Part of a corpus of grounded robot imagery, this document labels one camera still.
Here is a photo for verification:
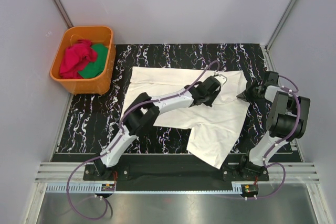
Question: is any orange plastic basket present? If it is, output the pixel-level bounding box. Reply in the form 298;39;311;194
50;26;116;94

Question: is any aluminium frame rail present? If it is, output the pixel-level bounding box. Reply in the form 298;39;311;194
35;162;319;184

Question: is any left electronics board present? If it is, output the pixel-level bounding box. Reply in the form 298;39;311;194
101;184;116;191

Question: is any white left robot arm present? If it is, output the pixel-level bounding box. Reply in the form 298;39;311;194
93;74;227;180

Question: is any green t-shirt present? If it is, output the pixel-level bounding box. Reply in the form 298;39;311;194
78;44;108;79

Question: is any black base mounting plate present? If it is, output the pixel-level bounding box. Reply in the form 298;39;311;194
83;154;269;182

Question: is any right electronics board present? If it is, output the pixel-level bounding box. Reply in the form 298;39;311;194
242;184;259;197

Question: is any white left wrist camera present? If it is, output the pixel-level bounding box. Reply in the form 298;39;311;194
214;74;228;87

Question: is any red t-shirt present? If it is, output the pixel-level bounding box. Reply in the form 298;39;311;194
59;39;97;79

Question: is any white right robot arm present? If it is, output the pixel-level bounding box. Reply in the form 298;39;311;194
237;71;311;180

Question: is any electronics board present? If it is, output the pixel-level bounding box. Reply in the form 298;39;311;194
101;184;116;191
242;184;259;197

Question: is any white Coca-Cola t-shirt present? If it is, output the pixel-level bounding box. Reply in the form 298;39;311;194
122;67;249;169

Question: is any white slotted cable duct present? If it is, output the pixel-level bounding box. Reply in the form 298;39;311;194
46;183;243;195

